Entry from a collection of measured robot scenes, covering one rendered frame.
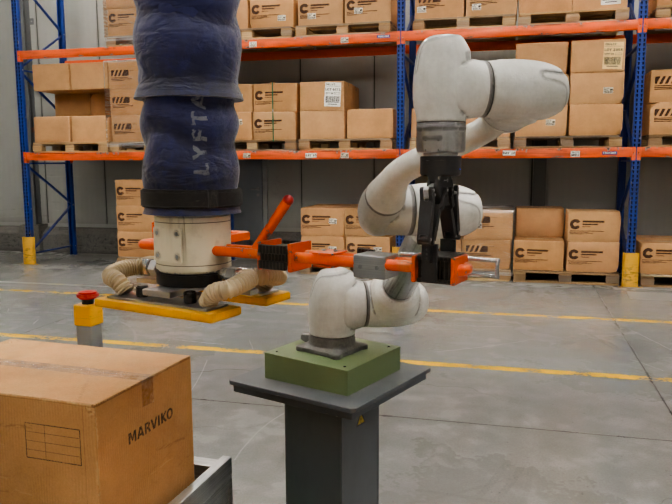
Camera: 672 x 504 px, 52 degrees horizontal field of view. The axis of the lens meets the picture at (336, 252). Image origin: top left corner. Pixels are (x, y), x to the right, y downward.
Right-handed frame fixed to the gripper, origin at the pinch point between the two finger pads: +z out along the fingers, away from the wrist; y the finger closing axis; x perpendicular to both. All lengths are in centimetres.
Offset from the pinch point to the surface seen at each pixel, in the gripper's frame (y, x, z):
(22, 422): 28, -88, 39
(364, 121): -654, -367, -70
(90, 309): -29, -133, 28
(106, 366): 3, -88, 32
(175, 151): 11, -55, -21
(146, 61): 13, -61, -40
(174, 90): 12, -54, -34
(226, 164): 2, -49, -19
